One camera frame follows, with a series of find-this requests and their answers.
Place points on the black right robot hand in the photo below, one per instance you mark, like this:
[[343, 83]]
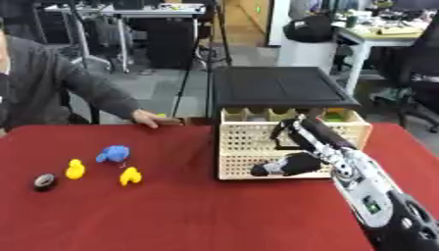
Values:
[[313, 130]]

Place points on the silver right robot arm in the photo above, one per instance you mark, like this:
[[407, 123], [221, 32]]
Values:
[[377, 199]]

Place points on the pale pierced drawer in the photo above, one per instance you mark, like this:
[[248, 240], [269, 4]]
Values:
[[246, 147]]

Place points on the black bag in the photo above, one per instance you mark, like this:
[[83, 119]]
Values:
[[309, 29]]

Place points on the white desk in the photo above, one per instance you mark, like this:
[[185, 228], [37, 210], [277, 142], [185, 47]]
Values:
[[371, 42]]

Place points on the black office chair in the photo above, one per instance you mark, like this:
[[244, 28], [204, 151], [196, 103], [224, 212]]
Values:
[[420, 75]]

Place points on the black tripod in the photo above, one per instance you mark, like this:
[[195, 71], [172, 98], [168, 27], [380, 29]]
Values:
[[197, 55]]

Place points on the person's hand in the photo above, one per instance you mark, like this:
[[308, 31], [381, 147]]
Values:
[[151, 118]]

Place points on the yellow toy duck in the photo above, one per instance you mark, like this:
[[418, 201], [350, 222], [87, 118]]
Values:
[[75, 169], [130, 176]]

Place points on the blue soft toy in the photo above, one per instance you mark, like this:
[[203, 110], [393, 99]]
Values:
[[114, 153]]

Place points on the grey metal table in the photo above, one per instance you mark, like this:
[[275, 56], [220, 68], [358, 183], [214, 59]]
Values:
[[131, 19]]

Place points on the person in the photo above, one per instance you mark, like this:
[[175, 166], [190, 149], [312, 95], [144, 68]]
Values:
[[51, 85]]

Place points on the black tape roll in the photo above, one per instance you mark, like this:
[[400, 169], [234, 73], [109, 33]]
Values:
[[44, 181]]

